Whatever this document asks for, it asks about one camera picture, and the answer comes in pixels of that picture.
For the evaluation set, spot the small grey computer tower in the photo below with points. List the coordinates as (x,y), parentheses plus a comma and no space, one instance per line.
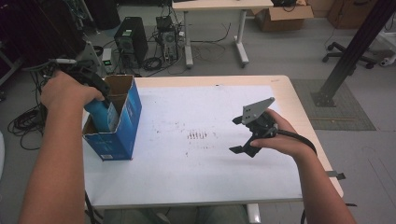
(168,40)

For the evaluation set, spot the dark curtain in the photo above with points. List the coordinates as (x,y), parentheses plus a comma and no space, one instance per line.
(34,28)

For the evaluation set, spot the grey box with green light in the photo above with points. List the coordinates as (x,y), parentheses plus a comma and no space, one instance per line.
(107,60)

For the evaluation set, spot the black office chair base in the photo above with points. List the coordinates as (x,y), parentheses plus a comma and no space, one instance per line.
(339,53)

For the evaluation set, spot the white table mat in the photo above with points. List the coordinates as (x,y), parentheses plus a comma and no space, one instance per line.
(193,174)

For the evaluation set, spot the blue bottle with white cap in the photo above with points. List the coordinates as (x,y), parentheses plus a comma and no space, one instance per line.
(99,119)

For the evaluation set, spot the white desk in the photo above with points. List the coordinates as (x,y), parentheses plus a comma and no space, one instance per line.
(218,4)

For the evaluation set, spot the open cardboard box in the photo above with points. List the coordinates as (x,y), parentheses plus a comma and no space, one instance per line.
(280,20)

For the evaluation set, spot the blue cardboard box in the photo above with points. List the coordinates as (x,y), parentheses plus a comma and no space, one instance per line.
(127,124)

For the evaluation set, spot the black metal beam stand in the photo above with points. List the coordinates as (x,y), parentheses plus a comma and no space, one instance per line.
(351,53)

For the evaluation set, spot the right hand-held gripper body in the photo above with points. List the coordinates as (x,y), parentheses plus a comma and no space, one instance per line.
(263,126)

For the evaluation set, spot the white table leg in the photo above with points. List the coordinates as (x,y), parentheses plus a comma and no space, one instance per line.
(253,214)

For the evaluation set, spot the closed brown cardboard box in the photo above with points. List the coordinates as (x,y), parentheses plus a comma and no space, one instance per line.
(348,14)

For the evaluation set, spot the person's left hand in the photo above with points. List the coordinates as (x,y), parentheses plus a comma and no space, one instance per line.
(67,93)

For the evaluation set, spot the grey floor mat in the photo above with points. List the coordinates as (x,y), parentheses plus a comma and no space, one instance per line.
(342,118)

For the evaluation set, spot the person's right hand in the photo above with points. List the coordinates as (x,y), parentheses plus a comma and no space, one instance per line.
(286,140)

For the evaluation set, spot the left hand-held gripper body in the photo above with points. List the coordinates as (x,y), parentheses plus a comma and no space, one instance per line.
(90,77)

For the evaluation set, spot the black computer tower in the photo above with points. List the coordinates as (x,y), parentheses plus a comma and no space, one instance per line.
(132,40)

